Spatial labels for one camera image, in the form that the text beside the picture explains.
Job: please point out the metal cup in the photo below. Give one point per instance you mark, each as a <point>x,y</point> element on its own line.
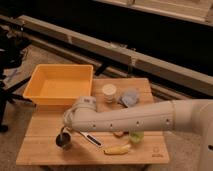
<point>64,141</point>

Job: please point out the long grey rail beam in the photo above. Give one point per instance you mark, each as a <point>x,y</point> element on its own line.
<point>177,74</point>

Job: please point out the yellow toy banana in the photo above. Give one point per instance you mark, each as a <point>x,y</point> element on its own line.
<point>117,150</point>

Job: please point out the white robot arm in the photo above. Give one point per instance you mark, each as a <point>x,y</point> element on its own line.
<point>194,115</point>

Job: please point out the black tripod stand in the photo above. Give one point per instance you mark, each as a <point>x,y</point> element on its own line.
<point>11,56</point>

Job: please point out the blue crumpled cloth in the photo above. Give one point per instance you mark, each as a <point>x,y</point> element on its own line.
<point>129,98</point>

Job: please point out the orange toy fruit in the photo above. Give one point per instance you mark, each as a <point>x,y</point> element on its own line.
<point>118,134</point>

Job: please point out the green plastic cup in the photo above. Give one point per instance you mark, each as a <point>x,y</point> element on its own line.
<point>136,137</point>

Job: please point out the yellow plastic bin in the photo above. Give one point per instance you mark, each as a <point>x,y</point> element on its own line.
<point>59,84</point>

